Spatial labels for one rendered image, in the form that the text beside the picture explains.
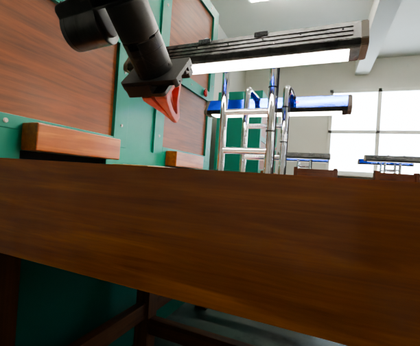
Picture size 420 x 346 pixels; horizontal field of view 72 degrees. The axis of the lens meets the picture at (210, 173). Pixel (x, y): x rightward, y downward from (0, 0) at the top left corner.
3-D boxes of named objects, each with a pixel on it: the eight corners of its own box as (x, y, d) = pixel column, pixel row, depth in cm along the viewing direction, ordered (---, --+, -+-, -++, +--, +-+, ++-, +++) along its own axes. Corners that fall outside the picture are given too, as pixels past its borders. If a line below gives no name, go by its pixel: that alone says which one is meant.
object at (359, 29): (369, 44, 58) (372, 9, 58) (122, 70, 82) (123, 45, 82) (365, 60, 65) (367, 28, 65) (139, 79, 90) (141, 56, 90)
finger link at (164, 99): (162, 110, 56) (141, 65, 50) (195, 108, 53) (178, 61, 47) (147, 132, 52) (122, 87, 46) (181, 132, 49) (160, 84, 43)
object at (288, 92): (285, 203, 104) (293, 80, 105) (232, 198, 112) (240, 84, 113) (292, 200, 122) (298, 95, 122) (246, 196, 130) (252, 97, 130)
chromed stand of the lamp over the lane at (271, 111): (259, 213, 68) (271, 25, 68) (184, 205, 76) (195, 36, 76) (274, 207, 85) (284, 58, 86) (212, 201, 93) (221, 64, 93)
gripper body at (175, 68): (143, 72, 51) (123, 29, 45) (194, 67, 47) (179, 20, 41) (125, 93, 47) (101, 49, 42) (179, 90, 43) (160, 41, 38)
